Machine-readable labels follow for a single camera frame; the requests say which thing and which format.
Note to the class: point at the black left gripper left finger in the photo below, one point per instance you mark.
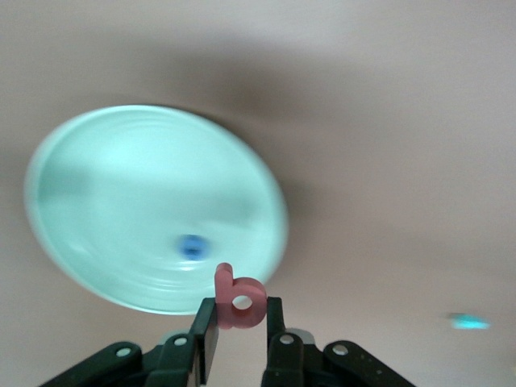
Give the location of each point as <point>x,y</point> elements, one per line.
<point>207,334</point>

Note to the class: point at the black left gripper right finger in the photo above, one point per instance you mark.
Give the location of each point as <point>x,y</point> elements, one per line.
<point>276,322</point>

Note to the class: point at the pink letter b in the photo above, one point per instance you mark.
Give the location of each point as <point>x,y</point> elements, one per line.
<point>223,290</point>

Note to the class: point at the blue letter o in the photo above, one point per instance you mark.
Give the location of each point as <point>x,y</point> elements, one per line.
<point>193,247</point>

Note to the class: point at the teal letter j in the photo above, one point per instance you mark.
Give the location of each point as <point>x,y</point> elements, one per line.
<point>469,321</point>

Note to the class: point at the light green round plate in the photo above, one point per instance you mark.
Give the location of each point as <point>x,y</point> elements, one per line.
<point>141,193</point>

